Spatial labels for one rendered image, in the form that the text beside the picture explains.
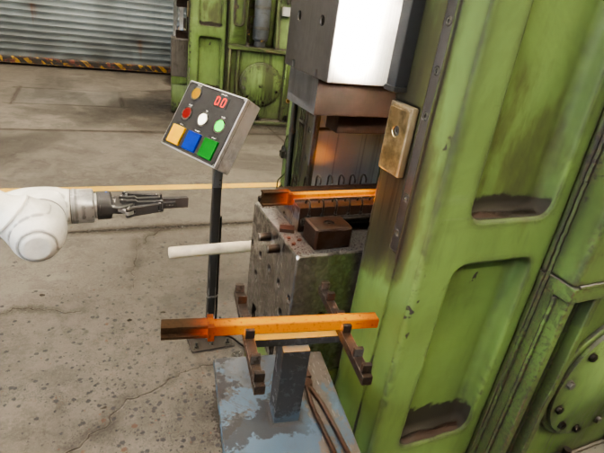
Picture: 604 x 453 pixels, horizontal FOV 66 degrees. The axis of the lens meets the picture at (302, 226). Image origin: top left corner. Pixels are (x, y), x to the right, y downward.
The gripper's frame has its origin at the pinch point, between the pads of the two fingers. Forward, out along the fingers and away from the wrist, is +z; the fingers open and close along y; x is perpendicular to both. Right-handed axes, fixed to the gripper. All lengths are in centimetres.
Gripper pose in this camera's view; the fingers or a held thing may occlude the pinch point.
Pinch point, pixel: (174, 201)
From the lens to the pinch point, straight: 135.7
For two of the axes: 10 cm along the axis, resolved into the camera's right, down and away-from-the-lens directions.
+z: 9.1, -0.6, 4.1
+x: 1.3, -8.9, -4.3
